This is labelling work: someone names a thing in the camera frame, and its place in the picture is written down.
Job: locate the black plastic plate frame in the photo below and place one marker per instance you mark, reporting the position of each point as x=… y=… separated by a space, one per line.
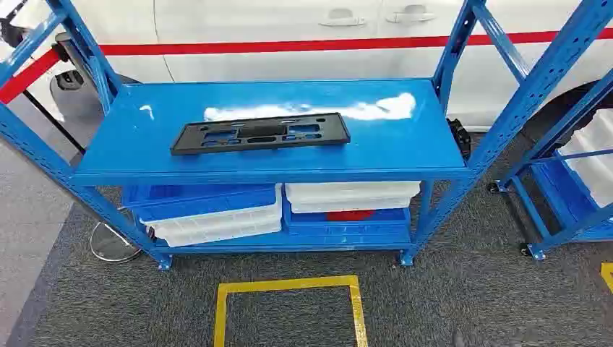
x=191 y=143

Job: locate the white plastic crate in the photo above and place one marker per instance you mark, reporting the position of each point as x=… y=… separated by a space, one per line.
x=349 y=206
x=215 y=235
x=349 y=190
x=225 y=220
x=598 y=179
x=596 y=139

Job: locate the red item in crate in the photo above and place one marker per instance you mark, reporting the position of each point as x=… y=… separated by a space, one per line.
x=349 y=216

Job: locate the blue plastic crate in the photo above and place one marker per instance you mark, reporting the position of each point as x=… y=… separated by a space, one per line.
x=345 y=229
x=201 y=203

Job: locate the white car with red stripe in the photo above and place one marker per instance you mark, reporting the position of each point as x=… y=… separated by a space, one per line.
x=287 y=62

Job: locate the small black device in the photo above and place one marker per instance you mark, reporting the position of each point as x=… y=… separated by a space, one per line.
x=460 y=139

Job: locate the yellow floor tape square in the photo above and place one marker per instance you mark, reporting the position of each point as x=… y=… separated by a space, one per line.
x=608 y=278
x=220 y=311

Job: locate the blue metal shelf rack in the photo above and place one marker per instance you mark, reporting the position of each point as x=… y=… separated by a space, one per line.
x=560 y=191
x=143 y=143

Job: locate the thin black barrier belt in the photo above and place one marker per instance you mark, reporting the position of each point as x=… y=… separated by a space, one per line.
x=55 y=122

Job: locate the grey stanchion post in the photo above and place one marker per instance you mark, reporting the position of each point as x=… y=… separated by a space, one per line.
x=79 y=60

